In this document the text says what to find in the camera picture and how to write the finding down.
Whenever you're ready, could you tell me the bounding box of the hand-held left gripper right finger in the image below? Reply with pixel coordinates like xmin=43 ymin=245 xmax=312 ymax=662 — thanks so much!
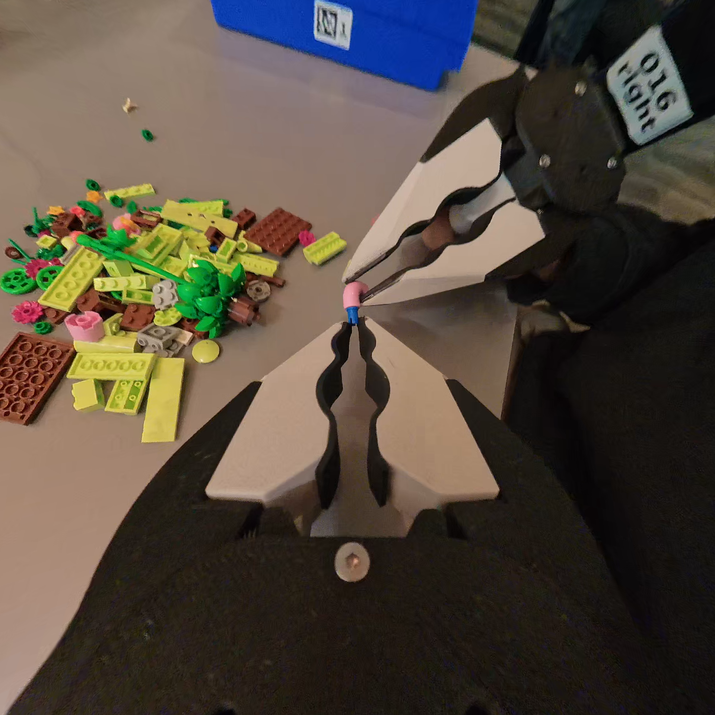
xmin=356 ymin=317 xmax=501 ymax=538

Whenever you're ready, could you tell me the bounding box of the blue storage bin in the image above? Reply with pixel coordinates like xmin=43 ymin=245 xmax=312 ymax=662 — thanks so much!
xmin=209 ymin=0 xmax=480 ymax=93

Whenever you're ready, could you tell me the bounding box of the pink round brick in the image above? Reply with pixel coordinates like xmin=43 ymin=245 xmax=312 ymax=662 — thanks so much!
xmin=64 ymin=312 xmax=106 ymax=343

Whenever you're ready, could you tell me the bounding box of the person's right hand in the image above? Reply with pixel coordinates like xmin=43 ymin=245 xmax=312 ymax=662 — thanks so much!
xmin=422 ymin=215 xmax=454 ymax=252

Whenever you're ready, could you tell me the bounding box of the person's black clothing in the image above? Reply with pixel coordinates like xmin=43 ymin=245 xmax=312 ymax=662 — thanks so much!
xmin=500 ymin=240 xmax=715 ymax=715

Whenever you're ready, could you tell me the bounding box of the person's right forearm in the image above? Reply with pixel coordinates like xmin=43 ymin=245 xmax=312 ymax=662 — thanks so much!
xmin=503 ymin=204 xmax=715 ymax=341

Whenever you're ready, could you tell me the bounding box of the pile of toy bricks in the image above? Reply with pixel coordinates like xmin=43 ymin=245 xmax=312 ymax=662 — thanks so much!
xmin=0 ymin=178 xmax=350 ymax=445

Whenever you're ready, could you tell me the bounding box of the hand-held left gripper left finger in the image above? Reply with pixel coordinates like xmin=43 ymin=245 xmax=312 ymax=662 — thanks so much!
xmin=204 ymin=322 xmax=354 ymax=538

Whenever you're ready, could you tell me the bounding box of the green toy plant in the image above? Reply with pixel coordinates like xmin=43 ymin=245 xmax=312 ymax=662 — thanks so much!
xmin=76 ymin=232 xmax=248 ymax=340

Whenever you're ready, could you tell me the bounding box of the brown studded plate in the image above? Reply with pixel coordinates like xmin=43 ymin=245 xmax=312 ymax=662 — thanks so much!
xmin=244 ymin=207 xmax=314 ymax=258

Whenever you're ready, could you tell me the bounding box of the large brown round-hole plate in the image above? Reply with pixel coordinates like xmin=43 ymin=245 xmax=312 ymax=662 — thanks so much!
xmin=0 ymin=332 xmax=76 ymax=426

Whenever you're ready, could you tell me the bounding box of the lime ridged brick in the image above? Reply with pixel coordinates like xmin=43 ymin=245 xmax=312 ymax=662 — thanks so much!
xmin=303 ymin=232 xmax=348 ymax=266

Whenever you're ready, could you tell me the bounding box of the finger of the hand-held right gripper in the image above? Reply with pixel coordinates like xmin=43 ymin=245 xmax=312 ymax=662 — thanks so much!
xmin=342 ymin=117 xmax=517 ymax=284
xmin=362 ymin=198 xmax=547 ymax=307

